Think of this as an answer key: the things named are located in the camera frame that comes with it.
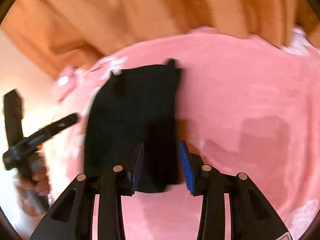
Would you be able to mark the person's left hand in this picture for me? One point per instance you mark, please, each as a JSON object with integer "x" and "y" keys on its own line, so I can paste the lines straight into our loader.
{"x": 40, "y": 185}

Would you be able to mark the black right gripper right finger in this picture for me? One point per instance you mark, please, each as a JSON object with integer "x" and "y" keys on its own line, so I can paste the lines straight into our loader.
{"x": 229, "y": 200}

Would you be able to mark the black garment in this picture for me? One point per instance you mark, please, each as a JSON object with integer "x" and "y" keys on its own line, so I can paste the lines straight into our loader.
{"x": 136, "y": 108}

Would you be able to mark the orange curtain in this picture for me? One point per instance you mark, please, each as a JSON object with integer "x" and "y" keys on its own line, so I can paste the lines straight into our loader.
{"x": 55, "y": 33}

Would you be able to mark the pink pillow with white button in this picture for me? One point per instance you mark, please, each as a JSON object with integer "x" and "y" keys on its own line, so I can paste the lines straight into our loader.
{"x": 65, "y": 83}

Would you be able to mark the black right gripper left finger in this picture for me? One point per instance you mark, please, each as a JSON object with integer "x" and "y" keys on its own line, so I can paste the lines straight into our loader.
{"x": 71, "y": 215}

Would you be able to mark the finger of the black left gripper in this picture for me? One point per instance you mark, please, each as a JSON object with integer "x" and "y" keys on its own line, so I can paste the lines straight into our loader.
{"x": 52, "y": 130}
{"x": 13, "y": 115}

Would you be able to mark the pink fleece blanket white bows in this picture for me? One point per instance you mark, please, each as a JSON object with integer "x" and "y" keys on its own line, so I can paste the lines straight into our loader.
{"x": 243, "y": 105}

